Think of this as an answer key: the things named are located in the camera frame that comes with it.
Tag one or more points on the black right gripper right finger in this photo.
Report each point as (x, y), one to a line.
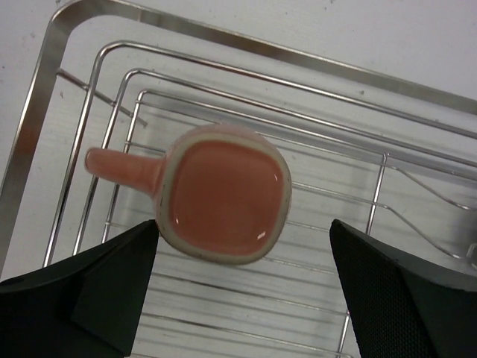
(402, 305)

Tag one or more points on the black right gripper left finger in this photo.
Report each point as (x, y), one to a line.
(88, 305)

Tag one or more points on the pink mug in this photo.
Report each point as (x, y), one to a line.
(221, 193)

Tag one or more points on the metal wire dish rack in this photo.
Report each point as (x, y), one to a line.
(392, 158)

